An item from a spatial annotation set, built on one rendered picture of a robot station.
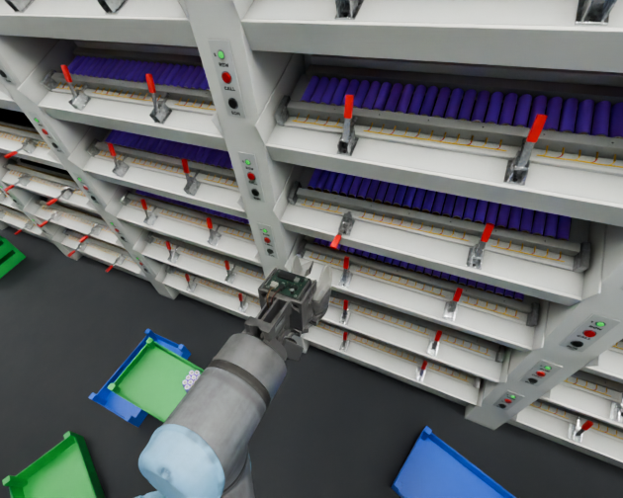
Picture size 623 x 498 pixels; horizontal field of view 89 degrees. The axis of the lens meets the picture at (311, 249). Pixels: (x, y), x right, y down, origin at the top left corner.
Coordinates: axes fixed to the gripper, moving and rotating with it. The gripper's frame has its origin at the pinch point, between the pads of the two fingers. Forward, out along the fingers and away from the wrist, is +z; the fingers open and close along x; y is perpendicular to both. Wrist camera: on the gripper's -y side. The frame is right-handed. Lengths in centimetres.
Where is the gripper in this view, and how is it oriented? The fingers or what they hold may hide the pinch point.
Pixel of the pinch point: (317, 271)
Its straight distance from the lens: 58.2
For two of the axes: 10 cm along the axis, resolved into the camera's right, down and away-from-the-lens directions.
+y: -0.1, -7.8, -6.3
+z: 4.1, -5.8, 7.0
